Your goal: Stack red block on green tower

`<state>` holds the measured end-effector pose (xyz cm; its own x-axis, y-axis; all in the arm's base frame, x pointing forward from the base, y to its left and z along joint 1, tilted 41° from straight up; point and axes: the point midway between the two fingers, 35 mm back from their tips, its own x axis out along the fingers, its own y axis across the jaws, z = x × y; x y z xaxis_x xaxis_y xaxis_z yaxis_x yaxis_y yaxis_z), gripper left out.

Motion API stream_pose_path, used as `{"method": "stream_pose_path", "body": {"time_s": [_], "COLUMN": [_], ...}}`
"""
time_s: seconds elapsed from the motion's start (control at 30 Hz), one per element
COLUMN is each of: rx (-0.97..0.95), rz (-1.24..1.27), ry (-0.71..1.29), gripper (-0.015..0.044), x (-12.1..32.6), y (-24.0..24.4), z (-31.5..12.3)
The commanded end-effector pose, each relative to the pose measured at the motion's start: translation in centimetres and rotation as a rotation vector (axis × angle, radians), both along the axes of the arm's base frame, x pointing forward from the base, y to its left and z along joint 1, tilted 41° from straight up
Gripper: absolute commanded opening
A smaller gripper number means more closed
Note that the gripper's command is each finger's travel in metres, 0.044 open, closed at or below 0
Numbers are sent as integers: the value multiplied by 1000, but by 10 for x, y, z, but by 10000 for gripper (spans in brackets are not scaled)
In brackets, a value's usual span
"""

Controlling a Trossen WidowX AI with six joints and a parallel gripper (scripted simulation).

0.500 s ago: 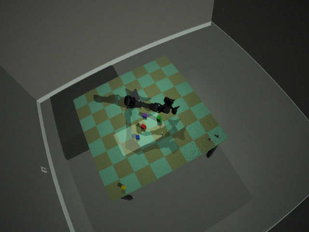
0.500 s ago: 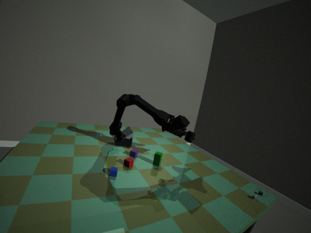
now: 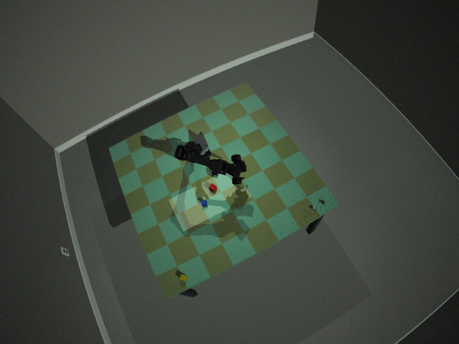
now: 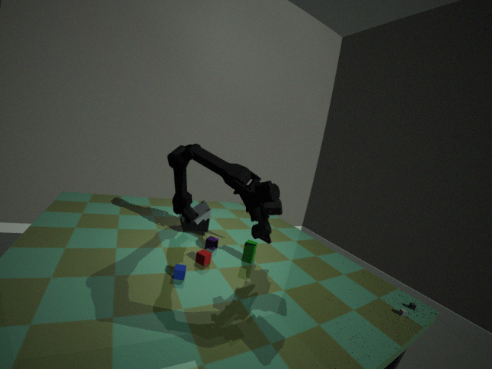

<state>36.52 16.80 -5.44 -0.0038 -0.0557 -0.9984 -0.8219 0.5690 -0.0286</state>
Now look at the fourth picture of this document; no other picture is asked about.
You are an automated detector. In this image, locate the small purple cube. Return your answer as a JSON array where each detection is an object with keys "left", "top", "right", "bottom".
[{"left": 204, "top": 236, "right": 219, "bottom": 250}]

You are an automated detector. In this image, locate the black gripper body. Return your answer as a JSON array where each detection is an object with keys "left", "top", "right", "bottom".
[{"left": 245, "top": 202, "right": 272, "bottom": 239}]

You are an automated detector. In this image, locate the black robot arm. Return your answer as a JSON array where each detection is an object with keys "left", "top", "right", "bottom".
[{"left": 168, "top": 144, "right": 283, "bottom": 224}]

